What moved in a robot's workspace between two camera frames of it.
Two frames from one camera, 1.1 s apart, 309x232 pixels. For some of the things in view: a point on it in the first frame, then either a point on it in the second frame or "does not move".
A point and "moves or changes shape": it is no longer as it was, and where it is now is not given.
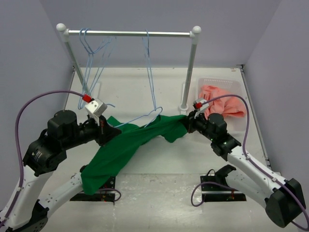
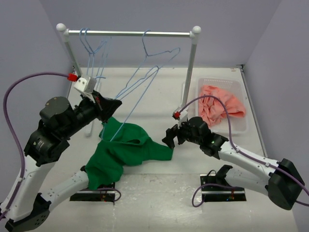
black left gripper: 105,131 -> 105,107
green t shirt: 114,153 moves or changes shape
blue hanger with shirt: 140,116 -> 154,71
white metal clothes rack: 195,33 does not move
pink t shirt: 229,107 does not move
